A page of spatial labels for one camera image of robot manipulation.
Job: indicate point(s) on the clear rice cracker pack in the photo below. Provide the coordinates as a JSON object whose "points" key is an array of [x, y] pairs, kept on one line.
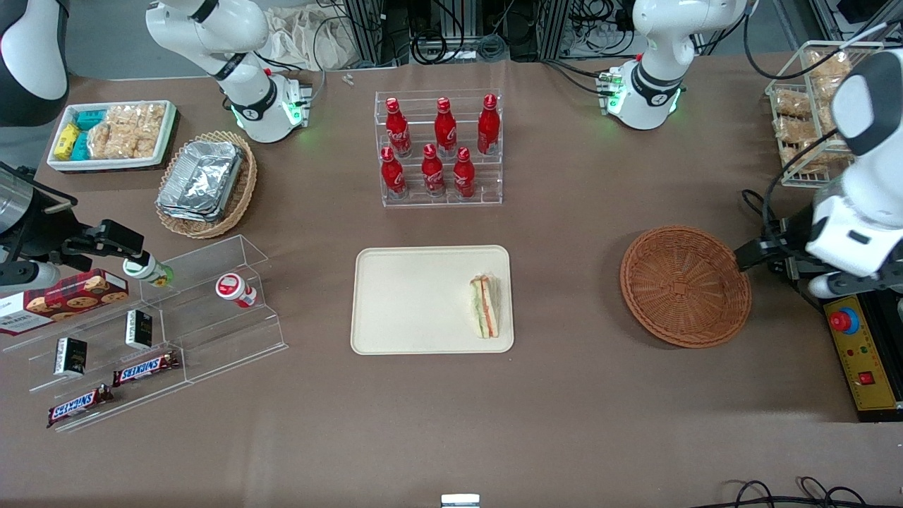
{"points": [[137, 116], [120, 142]]}

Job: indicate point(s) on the red emergency stop button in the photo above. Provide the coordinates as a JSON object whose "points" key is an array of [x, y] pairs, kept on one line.
{"points": [[843, 321]]}

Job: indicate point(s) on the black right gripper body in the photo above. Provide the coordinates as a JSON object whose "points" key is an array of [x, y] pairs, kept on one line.
{"points": [[44, 231]]}

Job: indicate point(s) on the light oval wicker basket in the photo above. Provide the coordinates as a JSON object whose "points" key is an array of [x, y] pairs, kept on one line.
{"points": [[243, 190]]}

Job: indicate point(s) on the yellow snack pack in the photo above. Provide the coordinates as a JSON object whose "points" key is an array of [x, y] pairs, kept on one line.
{"points": [[67, 141]]}

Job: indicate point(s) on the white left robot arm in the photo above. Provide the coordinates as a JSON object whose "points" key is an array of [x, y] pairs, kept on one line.
{"points": [[656, 88]]}

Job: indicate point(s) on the clear acrylic step stand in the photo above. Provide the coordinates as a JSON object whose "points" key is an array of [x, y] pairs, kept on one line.
{"points": [[106, 402], [226, 331]]}

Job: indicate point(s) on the stacked aluminium foil trays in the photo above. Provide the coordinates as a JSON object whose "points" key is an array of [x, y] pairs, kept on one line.
{"points": [[201, 180]]}

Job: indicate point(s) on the crumpled beige cloth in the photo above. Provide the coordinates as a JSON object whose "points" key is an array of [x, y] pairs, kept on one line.
{"points": [[303, 39]]}

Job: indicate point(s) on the clear acrylic bottle rack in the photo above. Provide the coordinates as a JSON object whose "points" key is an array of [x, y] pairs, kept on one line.
{"points": [[487, 180]]}

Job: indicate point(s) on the yellow black control box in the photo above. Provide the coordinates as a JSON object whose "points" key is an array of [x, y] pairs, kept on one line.
{"points": [[871, 367]]}

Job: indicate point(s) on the white rectangular snack tray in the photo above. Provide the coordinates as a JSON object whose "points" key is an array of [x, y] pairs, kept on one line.
{"points": [[166, 134]]}

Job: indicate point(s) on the brown wicker basket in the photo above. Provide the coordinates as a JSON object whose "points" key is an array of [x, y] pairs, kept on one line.
{"points": [[684, 286]]}

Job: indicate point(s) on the small black box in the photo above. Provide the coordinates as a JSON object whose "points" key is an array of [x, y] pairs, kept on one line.
{"points": [[70, 356], [140, 329]]}

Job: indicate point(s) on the triangle sandwich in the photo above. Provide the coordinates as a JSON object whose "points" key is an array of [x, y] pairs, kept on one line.
{"points": [[485, 307]]}

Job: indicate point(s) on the red cola bottle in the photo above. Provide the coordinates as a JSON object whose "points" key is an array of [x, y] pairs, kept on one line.
{"points": [[445, 130], [463, 176], [433, 175], [393, 176], [398, 130], [488, 127]]}

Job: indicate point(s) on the red cap small bottle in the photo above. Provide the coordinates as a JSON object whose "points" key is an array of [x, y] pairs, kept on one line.
{"points": [[233, 288]]}

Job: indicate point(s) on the teal snack pack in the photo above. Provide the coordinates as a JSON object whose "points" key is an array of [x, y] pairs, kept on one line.
{"points": [[80, 147], [90, 118]]}

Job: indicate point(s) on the red tartan cookie box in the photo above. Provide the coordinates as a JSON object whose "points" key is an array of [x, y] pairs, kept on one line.
{"points": [[67, 300]]}

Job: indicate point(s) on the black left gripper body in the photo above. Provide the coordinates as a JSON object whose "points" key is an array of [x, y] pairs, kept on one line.
{"points": [[793, 234]]}

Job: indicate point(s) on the beige plastic tray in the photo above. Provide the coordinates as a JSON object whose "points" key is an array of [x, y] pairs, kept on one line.
{"points": [[416, 300]]}

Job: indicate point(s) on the Snickers chocolate bar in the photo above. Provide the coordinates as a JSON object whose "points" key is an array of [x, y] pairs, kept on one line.
{"points": [[144, 369], [77, 406]]}

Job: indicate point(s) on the aluminium frame rack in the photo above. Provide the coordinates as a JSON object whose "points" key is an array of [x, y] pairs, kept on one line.
{"points": [[370, 32]]}

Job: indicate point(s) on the green cap small bottle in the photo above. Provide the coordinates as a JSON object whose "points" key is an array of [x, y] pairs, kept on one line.
{"points": [[149, 271]]}

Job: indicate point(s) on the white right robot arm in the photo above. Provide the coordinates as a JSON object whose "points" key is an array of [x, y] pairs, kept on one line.
{"points": [[248, 92]]}

